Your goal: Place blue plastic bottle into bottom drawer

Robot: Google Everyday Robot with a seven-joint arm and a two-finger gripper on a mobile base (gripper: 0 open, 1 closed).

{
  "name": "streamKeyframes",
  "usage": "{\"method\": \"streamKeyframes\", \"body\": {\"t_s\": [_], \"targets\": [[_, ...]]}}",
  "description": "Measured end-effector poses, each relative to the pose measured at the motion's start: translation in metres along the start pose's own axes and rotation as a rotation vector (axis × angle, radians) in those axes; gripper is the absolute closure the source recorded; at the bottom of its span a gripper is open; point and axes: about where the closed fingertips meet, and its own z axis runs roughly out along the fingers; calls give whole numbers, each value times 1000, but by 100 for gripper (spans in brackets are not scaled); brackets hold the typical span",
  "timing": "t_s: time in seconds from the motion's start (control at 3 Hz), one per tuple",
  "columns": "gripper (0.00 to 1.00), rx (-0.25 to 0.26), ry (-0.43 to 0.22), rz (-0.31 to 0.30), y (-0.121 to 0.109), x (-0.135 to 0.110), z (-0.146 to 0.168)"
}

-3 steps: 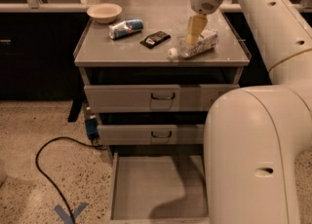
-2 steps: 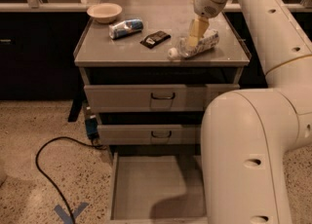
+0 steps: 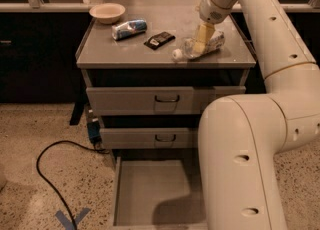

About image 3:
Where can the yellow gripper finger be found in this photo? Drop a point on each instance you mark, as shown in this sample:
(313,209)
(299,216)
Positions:
(203,34)

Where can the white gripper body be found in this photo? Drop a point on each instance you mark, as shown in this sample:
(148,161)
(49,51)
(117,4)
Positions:
(212,13)

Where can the clear plastic water bottle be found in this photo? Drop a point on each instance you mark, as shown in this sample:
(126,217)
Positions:
(187,52)

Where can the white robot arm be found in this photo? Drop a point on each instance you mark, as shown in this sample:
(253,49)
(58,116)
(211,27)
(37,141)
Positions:
(239,135)

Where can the top grey drawer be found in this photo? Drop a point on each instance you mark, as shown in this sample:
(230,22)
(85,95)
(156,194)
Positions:
(116,101)

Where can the grey metal drawer cabinet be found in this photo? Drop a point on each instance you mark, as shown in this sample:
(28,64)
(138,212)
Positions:
(105,62)

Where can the middle grey drawer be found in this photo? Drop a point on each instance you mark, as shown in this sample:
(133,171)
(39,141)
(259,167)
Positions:
(149,138)

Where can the bottom grey open drawer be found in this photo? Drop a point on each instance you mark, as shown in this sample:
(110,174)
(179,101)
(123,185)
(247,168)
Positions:
(158,194)

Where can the black snack packet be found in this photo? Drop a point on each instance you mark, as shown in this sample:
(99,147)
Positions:
(158,40)

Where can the blue silver drink can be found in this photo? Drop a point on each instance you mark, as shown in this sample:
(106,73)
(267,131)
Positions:
(128,29)

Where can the white ceramic bowl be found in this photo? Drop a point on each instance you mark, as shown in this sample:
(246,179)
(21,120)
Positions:
(107,13)

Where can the blue power adapter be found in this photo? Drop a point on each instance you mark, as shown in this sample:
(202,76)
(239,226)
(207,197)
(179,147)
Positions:
(93,129)

